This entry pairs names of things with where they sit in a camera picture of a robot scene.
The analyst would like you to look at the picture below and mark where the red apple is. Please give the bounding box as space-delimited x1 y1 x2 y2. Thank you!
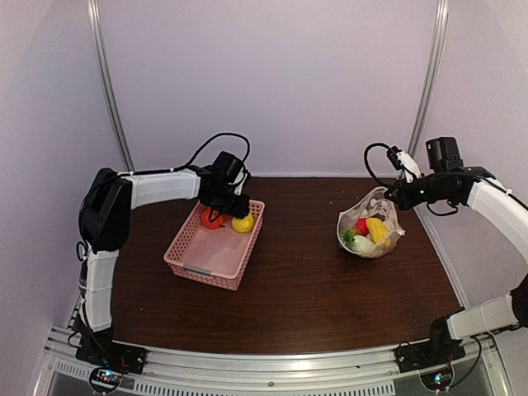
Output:
352 218 370 236

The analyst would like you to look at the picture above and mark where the aluminium corner post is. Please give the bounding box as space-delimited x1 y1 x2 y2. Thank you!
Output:
86 0 135 172
408 0 449 157

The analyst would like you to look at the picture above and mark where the white wrinkled cabbage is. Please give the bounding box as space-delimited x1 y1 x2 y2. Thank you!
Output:
339 230 375 253

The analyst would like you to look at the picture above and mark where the right aluminium corner post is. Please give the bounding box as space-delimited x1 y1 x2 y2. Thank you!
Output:
408 0 449 157

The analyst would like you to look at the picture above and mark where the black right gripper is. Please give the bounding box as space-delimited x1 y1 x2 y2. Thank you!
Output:
384 172 454 211

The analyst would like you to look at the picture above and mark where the yellow pear with leaf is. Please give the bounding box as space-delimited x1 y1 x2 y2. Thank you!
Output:
231 214 255 233

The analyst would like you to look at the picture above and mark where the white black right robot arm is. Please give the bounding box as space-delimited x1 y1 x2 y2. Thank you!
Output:
384 137 527 365

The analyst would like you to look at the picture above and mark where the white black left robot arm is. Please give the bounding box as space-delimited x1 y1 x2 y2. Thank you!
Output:
78 151 251 366

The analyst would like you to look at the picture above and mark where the clear zip top bag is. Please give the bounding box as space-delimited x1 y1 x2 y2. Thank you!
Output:
337 186 405 259

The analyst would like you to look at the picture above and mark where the black left camera cable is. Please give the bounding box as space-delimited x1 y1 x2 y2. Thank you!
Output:
181 132 252 174

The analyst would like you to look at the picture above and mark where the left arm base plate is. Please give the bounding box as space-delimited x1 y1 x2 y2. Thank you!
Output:
75 339 148 375

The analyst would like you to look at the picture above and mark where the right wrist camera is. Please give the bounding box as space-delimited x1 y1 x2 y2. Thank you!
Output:
386 146 422 183

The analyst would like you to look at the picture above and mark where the black camera cable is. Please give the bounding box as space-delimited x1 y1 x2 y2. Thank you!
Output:
181 132 252 174
363 142 403 189

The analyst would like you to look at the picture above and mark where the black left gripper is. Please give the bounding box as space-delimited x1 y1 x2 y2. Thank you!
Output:
207 186 250 219

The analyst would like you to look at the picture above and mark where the left aluminium corner post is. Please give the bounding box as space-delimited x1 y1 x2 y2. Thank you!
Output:
86 0 135 172

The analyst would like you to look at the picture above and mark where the black right camera cable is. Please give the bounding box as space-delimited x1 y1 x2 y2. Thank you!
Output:
363 142 403 189

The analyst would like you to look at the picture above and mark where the pink perforated plastic basket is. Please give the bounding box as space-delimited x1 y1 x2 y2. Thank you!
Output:
163 200 265 291

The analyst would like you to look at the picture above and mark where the orange pumpkin with leaf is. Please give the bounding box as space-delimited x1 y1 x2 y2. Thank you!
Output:
200 207 226 230

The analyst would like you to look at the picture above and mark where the round circuit board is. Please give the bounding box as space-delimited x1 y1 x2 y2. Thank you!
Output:
420 367 454 392
88 367 123 394

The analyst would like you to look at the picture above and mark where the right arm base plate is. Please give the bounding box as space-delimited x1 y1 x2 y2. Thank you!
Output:
394 340 466 373

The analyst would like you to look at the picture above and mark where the right round circuit board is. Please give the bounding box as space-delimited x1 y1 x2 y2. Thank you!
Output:
420 367 454 392

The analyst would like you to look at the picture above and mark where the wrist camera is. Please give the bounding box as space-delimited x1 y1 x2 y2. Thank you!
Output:
232 166 251 196
386 146 422 183

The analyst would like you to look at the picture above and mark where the aluminium front rail frame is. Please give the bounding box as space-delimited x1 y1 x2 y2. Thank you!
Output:
31 325 515 396

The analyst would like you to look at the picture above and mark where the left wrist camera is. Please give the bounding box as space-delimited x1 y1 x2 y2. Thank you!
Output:
232 166 251 196

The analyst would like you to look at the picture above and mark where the left round circuit board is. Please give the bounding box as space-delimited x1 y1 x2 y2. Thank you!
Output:
88 367 123 394

